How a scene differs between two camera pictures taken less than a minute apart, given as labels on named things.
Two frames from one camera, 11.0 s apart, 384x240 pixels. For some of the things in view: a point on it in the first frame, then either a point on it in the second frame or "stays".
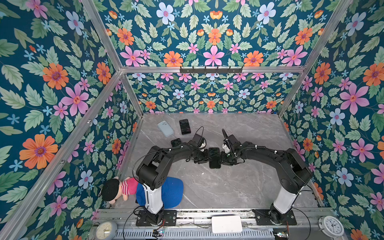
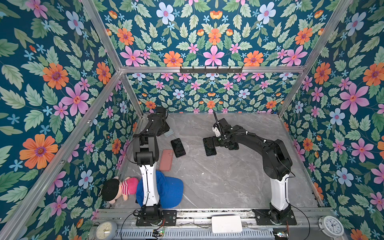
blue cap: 172,193 stays
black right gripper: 223,159 -> 216,144
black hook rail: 211,70 stays
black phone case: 215,161 -> 209,145
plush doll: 113,188 stays
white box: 226,224 stays
